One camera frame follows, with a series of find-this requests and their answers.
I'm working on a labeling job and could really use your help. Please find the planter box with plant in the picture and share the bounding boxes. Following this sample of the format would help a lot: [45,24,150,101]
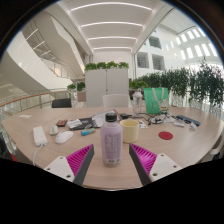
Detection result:
[66,81,87,103]

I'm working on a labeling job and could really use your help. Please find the black cable tangle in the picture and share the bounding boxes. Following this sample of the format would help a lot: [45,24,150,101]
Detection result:
[139,112,175,126]

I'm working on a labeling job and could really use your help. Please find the ceiling light strips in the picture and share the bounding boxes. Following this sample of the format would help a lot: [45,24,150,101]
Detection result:
[69,1,154,52]

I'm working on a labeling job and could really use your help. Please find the cream yellow cup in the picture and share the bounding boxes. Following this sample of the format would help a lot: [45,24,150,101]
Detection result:
[119,118,140,144]

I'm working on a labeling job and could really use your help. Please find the colourful sticker sheet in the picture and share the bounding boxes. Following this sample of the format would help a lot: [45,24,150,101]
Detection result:
[138,119,150,130]

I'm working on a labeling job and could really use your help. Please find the white computer mouse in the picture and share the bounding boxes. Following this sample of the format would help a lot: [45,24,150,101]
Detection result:
[54,130,74,145]

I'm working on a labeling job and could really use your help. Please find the green tote bag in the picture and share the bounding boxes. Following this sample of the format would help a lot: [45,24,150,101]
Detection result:
[143,87,170,115]

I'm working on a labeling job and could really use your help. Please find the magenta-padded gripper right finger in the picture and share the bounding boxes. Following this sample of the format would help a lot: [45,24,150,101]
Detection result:
[128,143,183,187]

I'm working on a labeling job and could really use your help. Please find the dark blue keyboard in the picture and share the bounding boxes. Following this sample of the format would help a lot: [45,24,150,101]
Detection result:
[175,114,202,127]

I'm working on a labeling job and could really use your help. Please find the small orange black case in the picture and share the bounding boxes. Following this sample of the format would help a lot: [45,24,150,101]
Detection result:
[55,119,68,128]

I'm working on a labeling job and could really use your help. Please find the black power adapter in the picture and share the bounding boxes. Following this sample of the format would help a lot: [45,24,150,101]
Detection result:
[119,112,133,120]

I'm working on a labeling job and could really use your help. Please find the glass railing wooden handrail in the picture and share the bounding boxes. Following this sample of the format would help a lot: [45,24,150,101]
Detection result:
[0,88,72,117]

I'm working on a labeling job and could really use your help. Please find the white power strip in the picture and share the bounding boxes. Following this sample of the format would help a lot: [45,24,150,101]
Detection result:
[32,125,49,147]

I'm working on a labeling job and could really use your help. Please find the white label card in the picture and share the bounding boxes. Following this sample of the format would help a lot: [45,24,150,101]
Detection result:
[172,119,186,128]

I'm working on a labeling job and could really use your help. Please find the white power strip cable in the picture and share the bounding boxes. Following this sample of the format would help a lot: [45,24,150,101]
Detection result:
[31,143,45,167]

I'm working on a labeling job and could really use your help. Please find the small white oval charger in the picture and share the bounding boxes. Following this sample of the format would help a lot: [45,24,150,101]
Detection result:
[49,124,59,136]

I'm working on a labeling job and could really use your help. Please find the flat round red coaster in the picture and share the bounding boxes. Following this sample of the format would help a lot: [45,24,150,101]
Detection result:
[158,131,174,141]

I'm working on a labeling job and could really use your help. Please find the small teal tube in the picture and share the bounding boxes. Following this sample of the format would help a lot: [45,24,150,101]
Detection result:
[80,128,97,137]

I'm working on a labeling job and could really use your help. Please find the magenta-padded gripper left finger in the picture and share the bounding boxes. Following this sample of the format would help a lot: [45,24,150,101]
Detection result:
[43,143,95,187]

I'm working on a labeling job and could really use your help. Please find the white cabinet with plants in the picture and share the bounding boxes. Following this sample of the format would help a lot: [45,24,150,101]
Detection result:
[84,60,130,108]

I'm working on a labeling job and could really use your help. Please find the lavender drink bottle black cap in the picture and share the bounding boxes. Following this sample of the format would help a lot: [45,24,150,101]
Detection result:
[99,112,124,168]

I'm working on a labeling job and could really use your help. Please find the black chair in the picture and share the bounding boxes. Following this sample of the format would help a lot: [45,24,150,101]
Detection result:
[51,97,73,109]

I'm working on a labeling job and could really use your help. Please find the white chair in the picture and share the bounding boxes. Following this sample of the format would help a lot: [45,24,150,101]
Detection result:
[101,93,132,108]

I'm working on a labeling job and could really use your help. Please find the green hedge plants row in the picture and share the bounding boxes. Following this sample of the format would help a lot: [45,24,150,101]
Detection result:
[129,59,224,109]

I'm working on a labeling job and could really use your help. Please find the clear shaker bottle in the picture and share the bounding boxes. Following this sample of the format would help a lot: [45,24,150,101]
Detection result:
[131,88,144,118]

